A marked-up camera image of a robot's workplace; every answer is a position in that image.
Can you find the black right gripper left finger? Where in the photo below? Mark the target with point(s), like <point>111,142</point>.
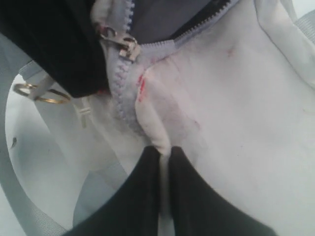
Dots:
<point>134,208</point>

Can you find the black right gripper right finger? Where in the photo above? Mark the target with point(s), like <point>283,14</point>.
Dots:
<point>198,210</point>

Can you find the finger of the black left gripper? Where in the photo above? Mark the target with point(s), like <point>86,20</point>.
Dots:
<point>60,37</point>

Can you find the white canvas duffel bag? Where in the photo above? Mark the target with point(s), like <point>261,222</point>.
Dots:
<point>231,82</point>

